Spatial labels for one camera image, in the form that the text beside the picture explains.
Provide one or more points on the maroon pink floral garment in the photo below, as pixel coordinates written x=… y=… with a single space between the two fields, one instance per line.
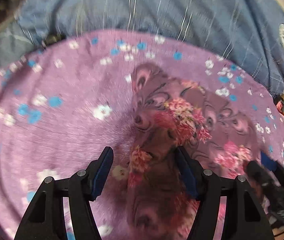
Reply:
x=171 y=112

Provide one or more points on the purple floral bed sheet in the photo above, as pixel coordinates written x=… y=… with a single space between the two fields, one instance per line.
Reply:
x=61 y=107

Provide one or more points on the grey blue plaid pillow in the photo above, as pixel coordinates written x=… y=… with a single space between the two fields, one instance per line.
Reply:
x=15 y=42

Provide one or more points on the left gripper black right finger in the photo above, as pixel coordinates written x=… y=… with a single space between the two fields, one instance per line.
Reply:
x=244 y=216

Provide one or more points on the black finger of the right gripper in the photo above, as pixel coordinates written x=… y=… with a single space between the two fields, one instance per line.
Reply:
x=259 y=177
x=273 y=166

